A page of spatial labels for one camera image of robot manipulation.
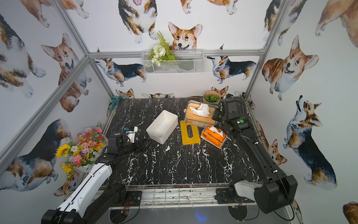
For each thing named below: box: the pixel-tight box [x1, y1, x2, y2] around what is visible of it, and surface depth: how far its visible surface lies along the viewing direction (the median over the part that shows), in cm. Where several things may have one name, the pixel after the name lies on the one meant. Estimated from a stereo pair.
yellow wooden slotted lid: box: [179, 120, 201, 146], surface depth 100 cm
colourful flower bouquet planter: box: [55, 126, 109, 178], surface depth 76 cm
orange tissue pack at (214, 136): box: [200, 125, 228, 149], surface depth 92 cm
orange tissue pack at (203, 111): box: [189, 103, 211, 119], surface depth 78 cm
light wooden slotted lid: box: [183, 102, 215, 125], surface depth 80 cm
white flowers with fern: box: [147, 30, 178, 67], surface depth 82 cm
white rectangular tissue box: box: [145, 109, 179, 145], surface depth 104 cm
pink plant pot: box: [202, 90, 221, 105], surface depth 106 cm
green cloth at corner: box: [109, 95, 124, 112], surface depth 123 cm
